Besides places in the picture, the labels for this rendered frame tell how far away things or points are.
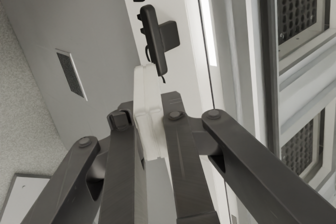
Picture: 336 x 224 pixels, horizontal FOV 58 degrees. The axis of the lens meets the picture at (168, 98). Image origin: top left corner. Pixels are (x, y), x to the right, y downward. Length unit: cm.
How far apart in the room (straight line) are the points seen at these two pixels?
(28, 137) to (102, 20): 85
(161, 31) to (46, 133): 104
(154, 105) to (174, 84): 22
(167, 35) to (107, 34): 21
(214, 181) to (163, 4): 23
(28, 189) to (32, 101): 35
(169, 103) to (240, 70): 15
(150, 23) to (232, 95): 11
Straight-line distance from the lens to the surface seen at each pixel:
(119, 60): 51
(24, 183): 133
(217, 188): 43
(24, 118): 126
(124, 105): 18
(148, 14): 30
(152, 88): 18
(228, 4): 30
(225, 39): 31
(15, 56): 120
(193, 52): 32
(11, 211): 137
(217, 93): 35
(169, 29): 32
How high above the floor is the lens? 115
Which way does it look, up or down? 47 degrees down
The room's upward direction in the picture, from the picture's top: 111 degrees clockwise
